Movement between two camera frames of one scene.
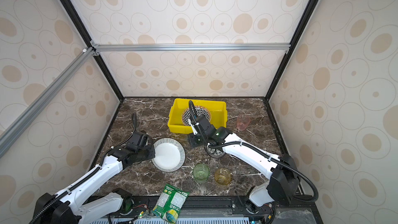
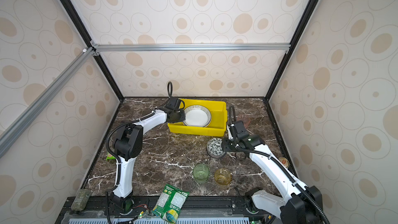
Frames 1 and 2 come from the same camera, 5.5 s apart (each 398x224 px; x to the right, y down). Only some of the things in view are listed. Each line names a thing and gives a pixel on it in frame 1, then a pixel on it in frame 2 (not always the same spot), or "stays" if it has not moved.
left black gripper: (151, 147) → (183, 117)
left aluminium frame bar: (20, 121) stays
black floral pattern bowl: (214, 153) stays
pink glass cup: (242, 122) stays
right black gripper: (193, 144) → (225, 145)
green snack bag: (170, 203) stays
